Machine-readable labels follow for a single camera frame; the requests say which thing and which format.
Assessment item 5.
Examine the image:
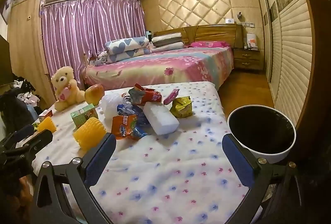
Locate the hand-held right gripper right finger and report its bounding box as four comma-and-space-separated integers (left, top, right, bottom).
222, 133, 302, 224

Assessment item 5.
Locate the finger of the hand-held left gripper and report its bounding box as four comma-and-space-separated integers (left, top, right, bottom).
16, 129, 53, 151
14, 124, 35, 140

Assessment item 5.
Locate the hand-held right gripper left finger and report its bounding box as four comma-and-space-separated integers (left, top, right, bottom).
32, 133, 117, 224

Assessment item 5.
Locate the white trash bin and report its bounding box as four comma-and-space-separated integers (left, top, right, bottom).
228, 104, 296, 164

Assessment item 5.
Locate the orange snack wrapper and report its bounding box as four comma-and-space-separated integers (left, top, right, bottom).
112, 114, 141, 140

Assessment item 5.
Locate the green juice box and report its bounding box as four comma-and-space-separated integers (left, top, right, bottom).
71, 103, 99, 129

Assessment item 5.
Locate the white plastic bag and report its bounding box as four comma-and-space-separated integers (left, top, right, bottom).
99, 93, 130, 121

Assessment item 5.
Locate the silver blue snack wrapper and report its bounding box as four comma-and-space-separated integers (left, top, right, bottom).
117, 102, 151, 137

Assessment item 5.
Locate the white foam block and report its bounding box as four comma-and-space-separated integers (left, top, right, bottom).
143, 102, 180, 136

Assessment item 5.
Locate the yellow green snack wrapper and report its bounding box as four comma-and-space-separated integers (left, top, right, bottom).
170, 96, 192, 118

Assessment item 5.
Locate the red cracker packet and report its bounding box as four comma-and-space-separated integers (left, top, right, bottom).
128, 84, 163, 107

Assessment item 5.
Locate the pink snack wrapper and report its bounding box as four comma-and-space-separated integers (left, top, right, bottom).
163, 87, 181, 105

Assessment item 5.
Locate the small red white box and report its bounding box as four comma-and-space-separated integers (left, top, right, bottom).
38, 109, 53, 122

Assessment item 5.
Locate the large yellow corn toy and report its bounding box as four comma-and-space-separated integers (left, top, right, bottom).
73, 117, 106, 151

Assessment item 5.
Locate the pile of clothes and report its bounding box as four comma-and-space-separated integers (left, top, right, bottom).
0, 74, 39, 131

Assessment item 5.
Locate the cream teddy bear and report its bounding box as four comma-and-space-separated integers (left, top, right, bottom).
50, 66, 86, 111

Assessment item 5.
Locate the yellow red apple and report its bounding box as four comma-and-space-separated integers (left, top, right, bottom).
85, 84, 104, 105

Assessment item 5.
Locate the white floral blanket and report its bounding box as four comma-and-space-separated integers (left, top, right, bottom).
26, 81, 264, 224

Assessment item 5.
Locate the light wooden wardrobe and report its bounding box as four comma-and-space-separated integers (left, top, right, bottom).
6, 0, 56, 111

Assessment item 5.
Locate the heap of soft toys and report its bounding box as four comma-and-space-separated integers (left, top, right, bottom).
89, 51, 108, 65

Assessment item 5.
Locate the wooden nightstand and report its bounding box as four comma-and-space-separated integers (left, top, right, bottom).
233, 48, 261, 71

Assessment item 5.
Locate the blue heart print pillow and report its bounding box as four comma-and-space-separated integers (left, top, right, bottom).
106, 47, 152, 63
105, 36, 150, 55

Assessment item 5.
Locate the bed with pink floral sheet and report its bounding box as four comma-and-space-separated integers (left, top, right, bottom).
83, 46, 234, 91

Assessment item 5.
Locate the pink pillow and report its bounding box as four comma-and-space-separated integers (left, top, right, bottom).
190, 40, 230, 48

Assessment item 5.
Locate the white orange box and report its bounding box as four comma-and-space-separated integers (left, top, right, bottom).
246, 33, 258, 49

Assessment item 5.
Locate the purple satin curtain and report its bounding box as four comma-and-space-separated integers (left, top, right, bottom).
41, 0, 145, 90

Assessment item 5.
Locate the cream sliding door wardrobe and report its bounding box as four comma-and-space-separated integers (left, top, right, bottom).
249, 0, 318, 131

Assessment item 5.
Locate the wooden headboard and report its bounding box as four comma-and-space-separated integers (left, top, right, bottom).
154, 24, 243, 49

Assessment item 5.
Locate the folded grey striped quilt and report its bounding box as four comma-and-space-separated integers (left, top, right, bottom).
151, 33, 185, 50

